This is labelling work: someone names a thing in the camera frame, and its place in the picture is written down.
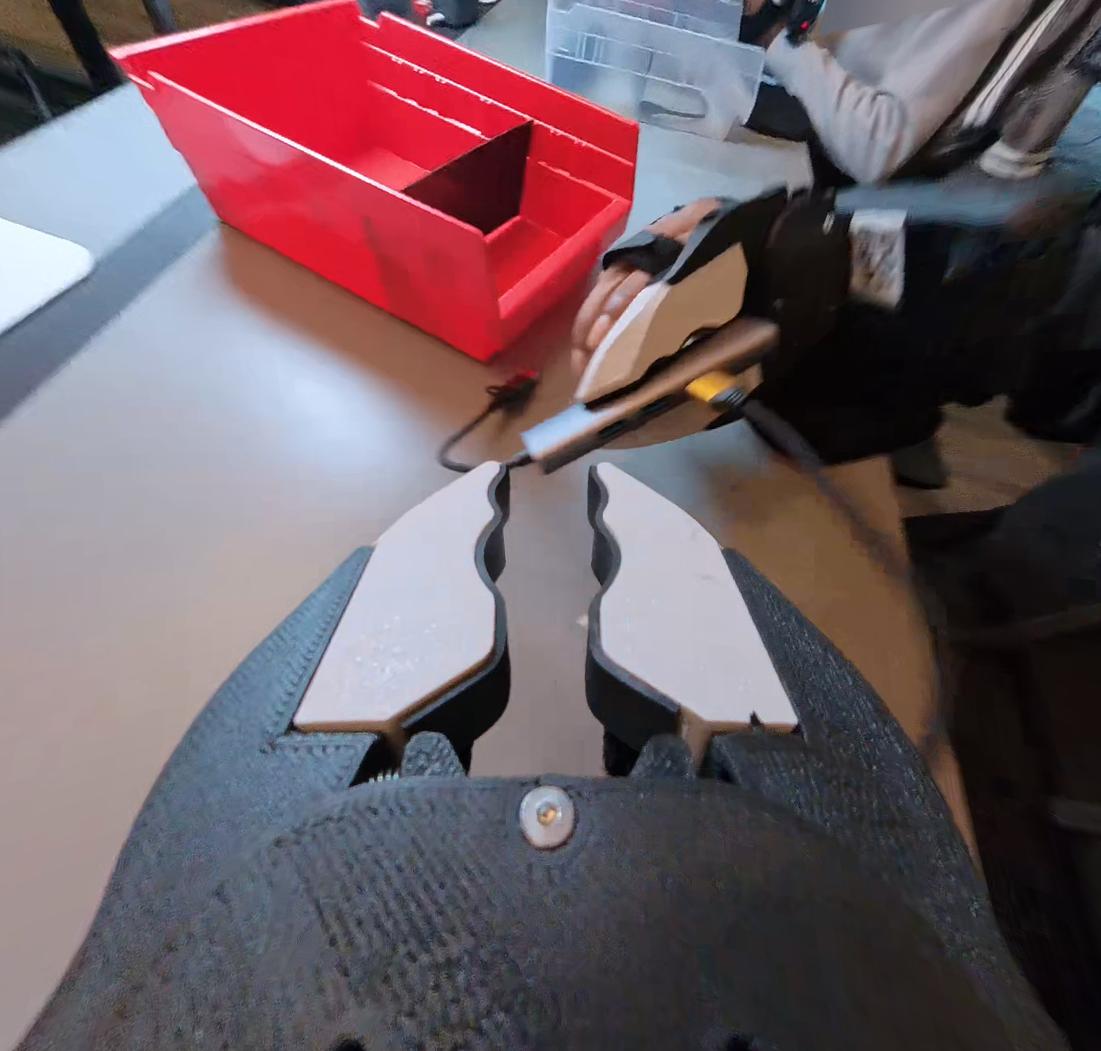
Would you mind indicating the red open-front bin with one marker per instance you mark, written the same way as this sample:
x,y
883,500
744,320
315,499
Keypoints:
x,y
301,165

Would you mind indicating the clear plastic bin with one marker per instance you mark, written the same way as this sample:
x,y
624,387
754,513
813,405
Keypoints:
x,y
645,62

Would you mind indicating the black ethernet adapter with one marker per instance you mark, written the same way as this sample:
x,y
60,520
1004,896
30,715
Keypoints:
x,y
568,432

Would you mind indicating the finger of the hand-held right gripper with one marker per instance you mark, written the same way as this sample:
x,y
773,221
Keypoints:
x,y
688,423
671,311

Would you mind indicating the black chair armrest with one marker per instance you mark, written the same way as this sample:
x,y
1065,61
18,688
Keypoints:
x,y
774,113

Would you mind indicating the person's right forearm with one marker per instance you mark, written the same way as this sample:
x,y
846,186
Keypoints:
x,y
989,337

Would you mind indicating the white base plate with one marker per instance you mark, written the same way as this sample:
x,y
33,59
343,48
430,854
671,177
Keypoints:
x,y
34,277

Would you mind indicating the person's black printed hoodie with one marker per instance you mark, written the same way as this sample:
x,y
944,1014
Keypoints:
x,y
1032,681

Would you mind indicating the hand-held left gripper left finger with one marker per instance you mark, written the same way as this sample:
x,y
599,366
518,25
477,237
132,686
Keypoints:
x,y
413,629

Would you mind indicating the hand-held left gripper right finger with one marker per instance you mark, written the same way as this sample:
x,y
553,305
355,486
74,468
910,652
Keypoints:
x,y
679,629

